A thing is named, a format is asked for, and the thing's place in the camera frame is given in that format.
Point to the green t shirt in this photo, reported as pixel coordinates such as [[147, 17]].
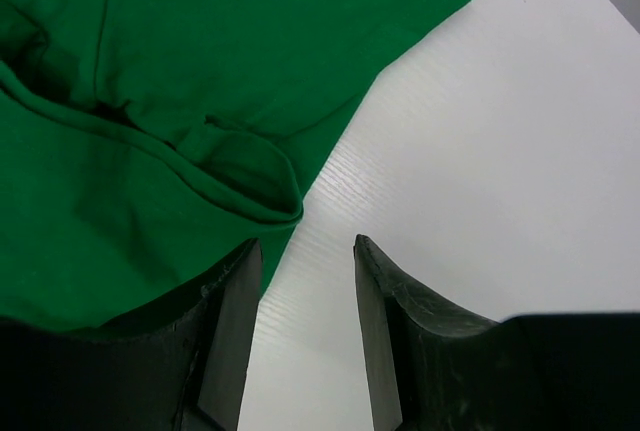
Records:
[[143, 140]]

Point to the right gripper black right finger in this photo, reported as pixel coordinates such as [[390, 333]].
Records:
[[430, 363]]

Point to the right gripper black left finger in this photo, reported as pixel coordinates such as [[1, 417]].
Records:
[[178, 362]]

